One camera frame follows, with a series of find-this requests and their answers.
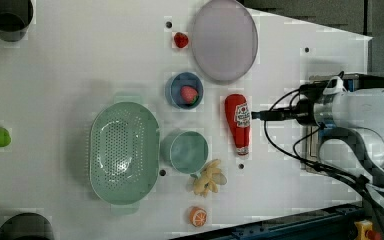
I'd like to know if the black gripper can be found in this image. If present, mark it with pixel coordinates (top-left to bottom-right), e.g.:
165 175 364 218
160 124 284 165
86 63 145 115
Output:
251 99 315 126

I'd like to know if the red plush ketchup bottle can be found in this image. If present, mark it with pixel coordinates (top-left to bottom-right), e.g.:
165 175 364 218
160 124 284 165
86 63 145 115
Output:
224 94 251 156

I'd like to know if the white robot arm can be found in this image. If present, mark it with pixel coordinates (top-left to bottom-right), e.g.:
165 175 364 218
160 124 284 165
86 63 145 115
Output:
251 85 384 210

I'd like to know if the green plastic strainer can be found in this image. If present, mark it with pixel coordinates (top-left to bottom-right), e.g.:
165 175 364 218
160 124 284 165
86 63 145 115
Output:
89 93 160 215

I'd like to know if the strawberry in blue bowl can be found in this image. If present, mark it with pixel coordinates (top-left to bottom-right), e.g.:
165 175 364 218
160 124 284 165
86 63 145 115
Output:
180 86 199 105

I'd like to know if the peeled toy banana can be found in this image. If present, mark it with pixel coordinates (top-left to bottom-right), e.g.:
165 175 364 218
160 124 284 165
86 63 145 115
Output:
192 159 227 197

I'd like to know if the lavender round plate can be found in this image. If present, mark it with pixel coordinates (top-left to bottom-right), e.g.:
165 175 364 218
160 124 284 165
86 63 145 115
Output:
191 0 258 81

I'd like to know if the blue bowl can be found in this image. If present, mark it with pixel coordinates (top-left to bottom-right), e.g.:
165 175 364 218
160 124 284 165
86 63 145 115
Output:
165 72 204 110

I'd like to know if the green mug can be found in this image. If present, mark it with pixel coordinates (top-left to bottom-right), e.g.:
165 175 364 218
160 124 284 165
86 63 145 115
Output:
160 129 209 174

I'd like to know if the red strawberry on table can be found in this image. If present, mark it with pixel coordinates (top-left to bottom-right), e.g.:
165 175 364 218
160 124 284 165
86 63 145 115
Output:
173 32 189 48

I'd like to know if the orange slice toy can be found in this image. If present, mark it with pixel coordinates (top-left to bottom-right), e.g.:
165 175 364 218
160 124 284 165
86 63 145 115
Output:
189 207 207 227

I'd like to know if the yellow red emergency button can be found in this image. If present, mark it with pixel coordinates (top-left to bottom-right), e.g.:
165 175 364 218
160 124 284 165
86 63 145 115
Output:
354 220 382 240

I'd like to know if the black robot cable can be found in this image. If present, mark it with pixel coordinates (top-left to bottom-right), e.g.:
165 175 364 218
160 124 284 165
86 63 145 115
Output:
263 70 384 240

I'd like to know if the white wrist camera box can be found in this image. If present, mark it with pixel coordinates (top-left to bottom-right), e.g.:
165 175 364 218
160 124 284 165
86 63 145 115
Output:
323 76 346 95

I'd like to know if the blue metal frame rail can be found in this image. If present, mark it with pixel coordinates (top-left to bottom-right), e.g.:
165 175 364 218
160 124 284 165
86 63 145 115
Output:
171 204 365 240

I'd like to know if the black cylinder post lower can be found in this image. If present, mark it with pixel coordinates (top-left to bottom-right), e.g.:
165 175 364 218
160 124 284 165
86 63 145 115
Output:
0 213 55 240

